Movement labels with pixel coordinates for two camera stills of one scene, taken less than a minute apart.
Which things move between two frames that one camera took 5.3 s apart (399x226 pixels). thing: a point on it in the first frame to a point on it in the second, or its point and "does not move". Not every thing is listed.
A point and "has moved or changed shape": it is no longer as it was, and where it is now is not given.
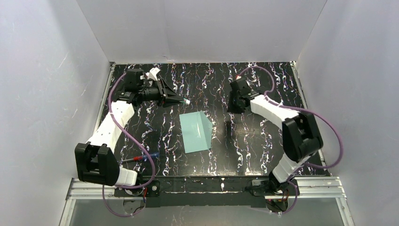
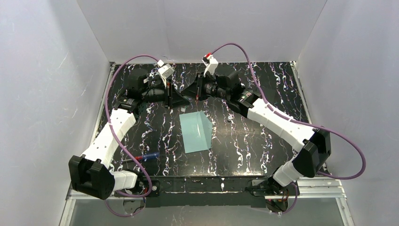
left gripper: x=162 y=92 does not move
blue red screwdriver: x=141 y=157 does not move
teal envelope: x=196 y=131 does not move
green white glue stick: x=186 y=101 has moved or changed shape
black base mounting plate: x=206 y=191 does not move
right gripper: x=236 y=105 to x=199 y=90
